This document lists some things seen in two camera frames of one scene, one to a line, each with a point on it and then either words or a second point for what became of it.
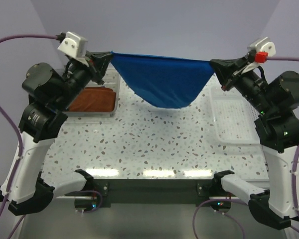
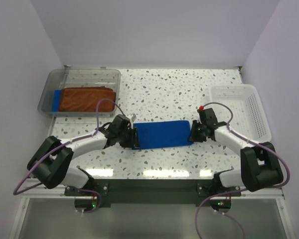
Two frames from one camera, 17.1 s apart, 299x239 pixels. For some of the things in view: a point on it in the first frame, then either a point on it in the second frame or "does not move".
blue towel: x=163 y=82 → x=162 y=133
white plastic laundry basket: x=232 y=118 does not move
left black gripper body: x=79 y=74 → x=127 y=138
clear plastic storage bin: x=97 y=100 does not move
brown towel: x=94 y=99 does not move
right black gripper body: x=252 y=86 → x=198 y=133
